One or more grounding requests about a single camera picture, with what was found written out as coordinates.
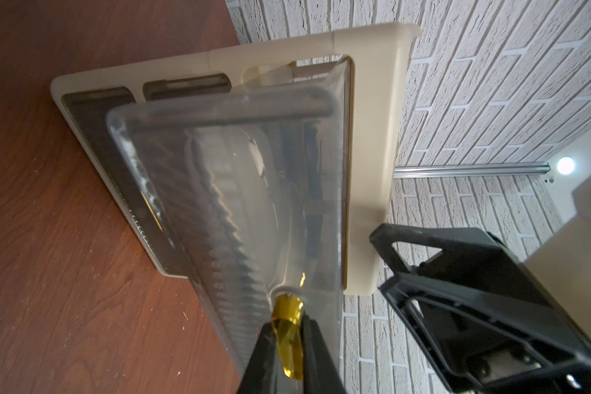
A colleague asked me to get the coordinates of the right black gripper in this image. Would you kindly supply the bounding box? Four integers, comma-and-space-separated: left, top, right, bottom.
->
369, 223, 591, 393

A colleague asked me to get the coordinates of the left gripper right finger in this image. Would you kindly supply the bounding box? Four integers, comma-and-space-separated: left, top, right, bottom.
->
301, 315, 346, 394

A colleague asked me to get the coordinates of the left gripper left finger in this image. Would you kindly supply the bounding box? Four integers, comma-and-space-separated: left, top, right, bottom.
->
236, 322, 277, 394

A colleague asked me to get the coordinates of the clear top drawer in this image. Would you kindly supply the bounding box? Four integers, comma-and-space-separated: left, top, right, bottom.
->
107, 57, 352, 369

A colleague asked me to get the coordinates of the beige drawer organizer cabinet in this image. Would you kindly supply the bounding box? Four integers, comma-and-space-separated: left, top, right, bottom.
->
50, 22, 421, 296

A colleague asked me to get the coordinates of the clear bottom drawer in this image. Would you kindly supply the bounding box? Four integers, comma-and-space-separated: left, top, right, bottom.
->
62, 87, 185, 276

